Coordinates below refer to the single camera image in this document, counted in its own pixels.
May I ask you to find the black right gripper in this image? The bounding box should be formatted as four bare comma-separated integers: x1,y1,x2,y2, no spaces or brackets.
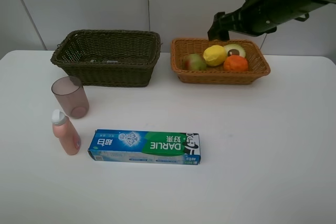
207,0,310,41

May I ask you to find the halved avocado with pit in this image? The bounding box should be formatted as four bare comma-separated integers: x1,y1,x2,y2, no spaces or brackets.
224,44,246,58

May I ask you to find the yellow lemon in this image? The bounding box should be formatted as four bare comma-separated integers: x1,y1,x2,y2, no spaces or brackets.
203,45,227,67

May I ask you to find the orange mandarin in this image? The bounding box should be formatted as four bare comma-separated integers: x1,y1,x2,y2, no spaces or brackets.
223,55,248,72

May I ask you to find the green red pear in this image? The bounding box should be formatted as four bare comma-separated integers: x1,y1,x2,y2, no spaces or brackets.
183,54,207,71

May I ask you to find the black rectangular bottle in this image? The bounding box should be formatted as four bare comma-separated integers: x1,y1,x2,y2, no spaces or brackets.
90,59,120,63

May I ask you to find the blue Darlie toothpaste box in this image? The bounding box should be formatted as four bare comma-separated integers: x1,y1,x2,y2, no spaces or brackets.
88,129,201,165

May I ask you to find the translucent pink plastic cup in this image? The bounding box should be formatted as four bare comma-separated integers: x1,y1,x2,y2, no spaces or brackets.
51,76,89,119

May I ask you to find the pink bottle white cap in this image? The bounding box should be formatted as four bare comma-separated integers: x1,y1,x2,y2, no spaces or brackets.
51,109,81,155

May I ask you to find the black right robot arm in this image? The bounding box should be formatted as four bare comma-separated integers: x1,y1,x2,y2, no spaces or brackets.
207,0,335,41

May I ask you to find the orange wicker basket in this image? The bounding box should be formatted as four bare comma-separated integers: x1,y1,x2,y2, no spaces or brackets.
171,38,270,85

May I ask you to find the dark brown wicker basket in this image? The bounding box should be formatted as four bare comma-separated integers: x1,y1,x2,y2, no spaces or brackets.
50,29,161,88

